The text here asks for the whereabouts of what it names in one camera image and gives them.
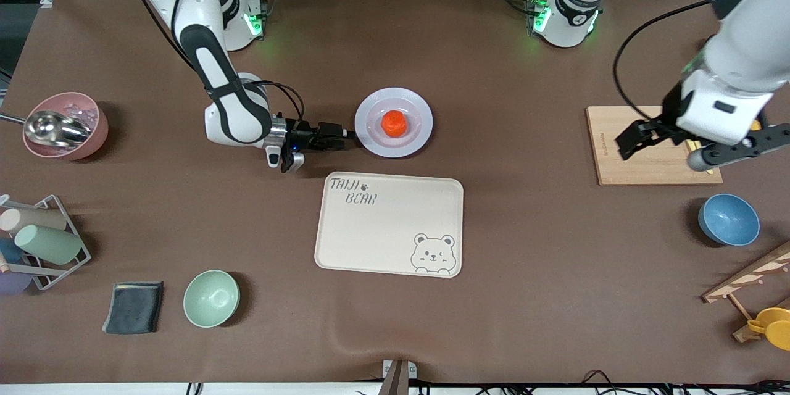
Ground orange mandarin fruit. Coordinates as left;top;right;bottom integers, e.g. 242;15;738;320
381;110;409;138

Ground pale lavender round plate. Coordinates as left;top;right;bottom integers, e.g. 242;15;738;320
354;87;434;159

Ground wooden cutting board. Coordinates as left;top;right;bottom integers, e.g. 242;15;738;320
586;106;724;186

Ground cream bear print tray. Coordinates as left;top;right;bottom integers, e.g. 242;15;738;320
314;172;464;278

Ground blue bowl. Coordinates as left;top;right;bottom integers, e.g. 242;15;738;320
698;193;761;247

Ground wooden mug rack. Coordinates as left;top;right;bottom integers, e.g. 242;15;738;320
702;241;790;343

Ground mint green bowl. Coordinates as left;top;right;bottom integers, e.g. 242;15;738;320
183;269;241;328

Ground pink bucket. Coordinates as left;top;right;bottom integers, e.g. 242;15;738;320
22;92;109;161

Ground clear ice cubes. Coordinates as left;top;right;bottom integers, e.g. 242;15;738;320
62;101;99;130

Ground yellow mug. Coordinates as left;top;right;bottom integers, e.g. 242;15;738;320
747;307;790;351

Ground dark grey folded cloth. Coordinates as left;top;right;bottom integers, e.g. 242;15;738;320
102;281;165;335

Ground shiny metal scoop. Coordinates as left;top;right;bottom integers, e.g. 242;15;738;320
0;110;92;149

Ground mint green cup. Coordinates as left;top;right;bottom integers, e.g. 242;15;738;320
14;224;83;265

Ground beige cup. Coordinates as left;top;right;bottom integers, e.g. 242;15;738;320
0;207;67;235

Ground blue cup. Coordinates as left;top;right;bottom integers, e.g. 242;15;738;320
0;238;25;264

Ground purple cup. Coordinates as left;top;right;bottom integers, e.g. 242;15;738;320
0;270;33;295

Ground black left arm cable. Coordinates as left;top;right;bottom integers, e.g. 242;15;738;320
613;0;712;122

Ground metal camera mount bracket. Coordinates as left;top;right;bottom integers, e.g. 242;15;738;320
378;359;418;395

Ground grey wire cup rack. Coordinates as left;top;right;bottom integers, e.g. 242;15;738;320
0;194;92;291

